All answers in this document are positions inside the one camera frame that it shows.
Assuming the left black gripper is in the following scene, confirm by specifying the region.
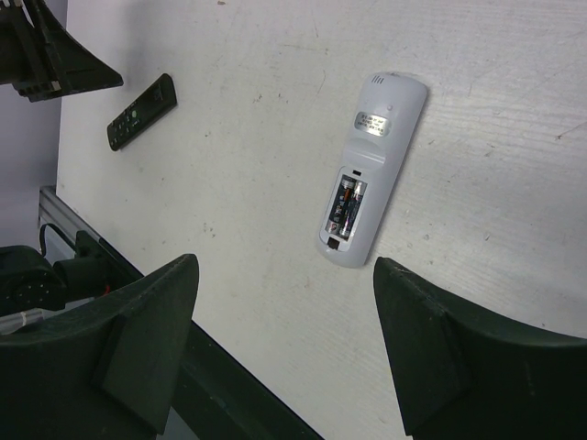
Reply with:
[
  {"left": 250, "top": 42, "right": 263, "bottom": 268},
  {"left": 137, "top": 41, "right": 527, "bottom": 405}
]
[{"left": 1, "top": 1, "right": 124, "bottom": 103}]

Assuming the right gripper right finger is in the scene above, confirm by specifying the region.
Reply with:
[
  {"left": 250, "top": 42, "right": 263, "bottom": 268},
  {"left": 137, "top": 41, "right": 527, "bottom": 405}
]
[{"left": 373, "top": 258, "right": 586, "bottom": 439}]

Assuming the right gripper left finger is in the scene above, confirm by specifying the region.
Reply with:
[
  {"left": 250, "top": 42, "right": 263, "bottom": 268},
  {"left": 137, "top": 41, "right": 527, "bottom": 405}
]
[{"left": 1, "top": 254, "right": 199, "bottom": 439}]

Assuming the black remote control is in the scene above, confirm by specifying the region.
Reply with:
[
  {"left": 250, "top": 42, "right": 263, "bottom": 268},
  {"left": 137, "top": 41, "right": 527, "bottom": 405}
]
[{"left": 106, "top": 73, "right": 178, "bottom": 151}]

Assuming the white remote control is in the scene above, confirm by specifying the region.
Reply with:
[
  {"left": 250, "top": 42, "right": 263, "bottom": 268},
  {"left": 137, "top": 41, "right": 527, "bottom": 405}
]
[{"left": 317, "top": 71, "right": 428, "bottom": 269}]

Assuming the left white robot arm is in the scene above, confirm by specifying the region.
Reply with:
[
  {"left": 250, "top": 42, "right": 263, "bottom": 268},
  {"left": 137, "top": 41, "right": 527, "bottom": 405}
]
[{"left": 1, "top": 1, "right": 123, "bottom": 318}]

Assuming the battery in remote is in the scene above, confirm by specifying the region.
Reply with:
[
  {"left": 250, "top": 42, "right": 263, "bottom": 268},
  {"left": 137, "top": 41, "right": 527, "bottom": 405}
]
[
  {"left": 326, "top": 175, "right": 357, "bottom": 235},
  {"left": 338, "top": 181, "right": 367, "bottom": 240}
]

